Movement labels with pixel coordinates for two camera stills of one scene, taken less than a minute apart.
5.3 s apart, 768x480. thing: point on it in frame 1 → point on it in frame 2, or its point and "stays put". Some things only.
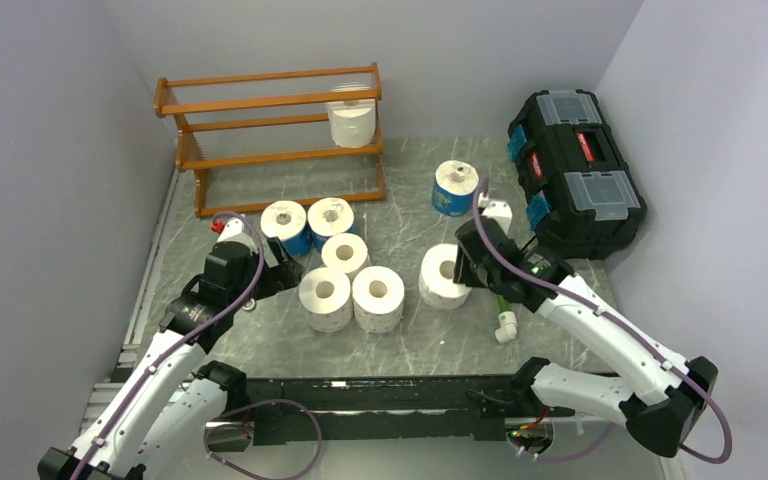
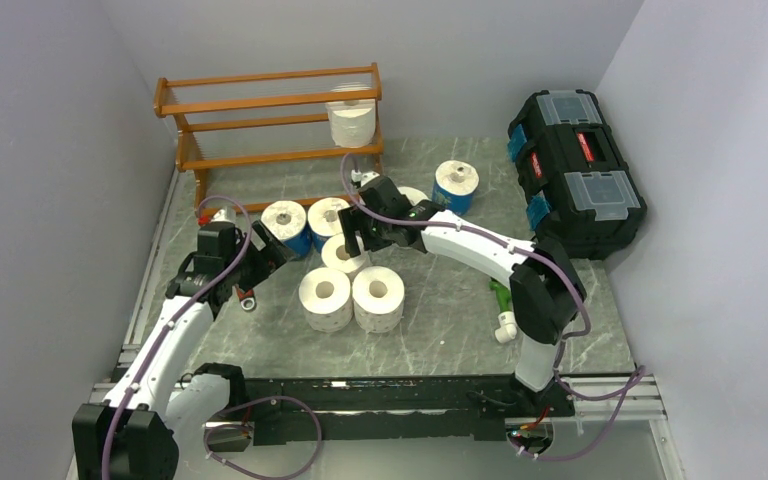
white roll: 345,252 stays put
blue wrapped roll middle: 326,218 stays put
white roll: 437,288 → 414,195
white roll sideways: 352,123 stays put
